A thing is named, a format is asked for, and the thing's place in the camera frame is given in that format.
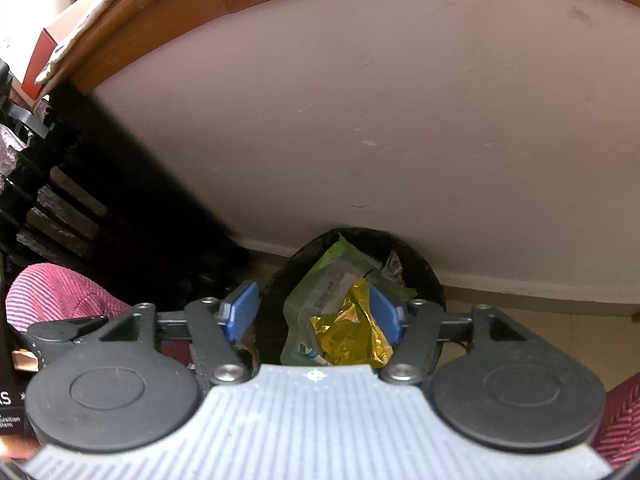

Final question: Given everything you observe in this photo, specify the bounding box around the red and white cardboard box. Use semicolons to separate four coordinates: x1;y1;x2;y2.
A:
9;0;153;102

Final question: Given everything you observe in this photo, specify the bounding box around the person's right leg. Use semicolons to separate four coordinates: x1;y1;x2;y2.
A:
591;374;640;467

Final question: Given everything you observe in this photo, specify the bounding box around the black trash bin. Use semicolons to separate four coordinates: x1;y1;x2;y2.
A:
255;227;447;367

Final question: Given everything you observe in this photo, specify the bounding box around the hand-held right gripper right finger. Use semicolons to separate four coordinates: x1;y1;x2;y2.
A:
367;285;536;386

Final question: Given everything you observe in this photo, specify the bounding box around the brown wooden frame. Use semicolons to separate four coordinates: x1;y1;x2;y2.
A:
69;0;640;97

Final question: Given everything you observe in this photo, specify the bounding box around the large gold foil packet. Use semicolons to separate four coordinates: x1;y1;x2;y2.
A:
309;280;394;369

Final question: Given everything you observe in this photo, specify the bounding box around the black slatted rack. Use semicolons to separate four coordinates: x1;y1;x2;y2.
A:
0;60;253;303

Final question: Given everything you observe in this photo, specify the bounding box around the green snack bag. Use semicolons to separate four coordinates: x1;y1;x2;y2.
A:
279;234;419;367

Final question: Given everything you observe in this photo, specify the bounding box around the person's leg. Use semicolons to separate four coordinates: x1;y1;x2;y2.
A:
5;262;133;335
591;374;640;467

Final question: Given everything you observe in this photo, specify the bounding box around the person's left leg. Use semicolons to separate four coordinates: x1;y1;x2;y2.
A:
5;262;133;335

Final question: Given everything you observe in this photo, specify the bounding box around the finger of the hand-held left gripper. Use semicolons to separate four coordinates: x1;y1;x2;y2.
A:
26;315;109;350

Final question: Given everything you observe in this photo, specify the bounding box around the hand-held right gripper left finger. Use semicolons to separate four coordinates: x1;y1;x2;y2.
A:
100;280;262;386

